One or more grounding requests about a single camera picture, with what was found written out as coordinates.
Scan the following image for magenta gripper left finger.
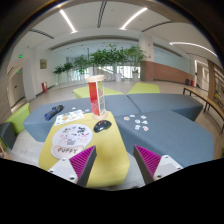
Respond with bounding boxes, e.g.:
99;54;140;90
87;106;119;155
49;146;97;187

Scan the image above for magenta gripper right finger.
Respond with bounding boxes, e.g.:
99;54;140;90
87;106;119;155
133;145;182;184

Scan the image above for white puppy mouse pad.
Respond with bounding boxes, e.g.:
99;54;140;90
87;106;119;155
51;124;93;159

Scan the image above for black computer mouse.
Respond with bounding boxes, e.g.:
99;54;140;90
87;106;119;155
93;120;112;133

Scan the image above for grey right front sofa block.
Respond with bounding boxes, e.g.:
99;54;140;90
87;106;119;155
115;111;213;167

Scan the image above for colourful printed card sheet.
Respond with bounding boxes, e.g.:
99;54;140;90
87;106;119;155
55;110;84;126

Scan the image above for grey right rear sofa block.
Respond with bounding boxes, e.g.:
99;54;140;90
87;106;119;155
128;93;203;121

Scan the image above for yellow green ottoman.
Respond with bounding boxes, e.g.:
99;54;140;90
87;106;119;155
128;83;160;94
73;86;122;99

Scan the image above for lime green side seat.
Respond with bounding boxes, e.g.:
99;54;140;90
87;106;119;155
6;103;30;134

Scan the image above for yellow green rear right ottoman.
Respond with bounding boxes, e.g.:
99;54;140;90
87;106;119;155
128;83;160;94

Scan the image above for wooden bench black legs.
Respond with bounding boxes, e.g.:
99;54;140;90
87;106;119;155
183;87;224;132

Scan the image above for red white display tower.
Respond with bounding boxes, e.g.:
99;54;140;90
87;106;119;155
87;75;107;120

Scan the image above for red fire extinguisher box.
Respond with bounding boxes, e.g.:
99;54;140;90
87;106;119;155
41;82;48;93

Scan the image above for potted green plants row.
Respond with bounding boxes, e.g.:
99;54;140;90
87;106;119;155
53;44;146;81

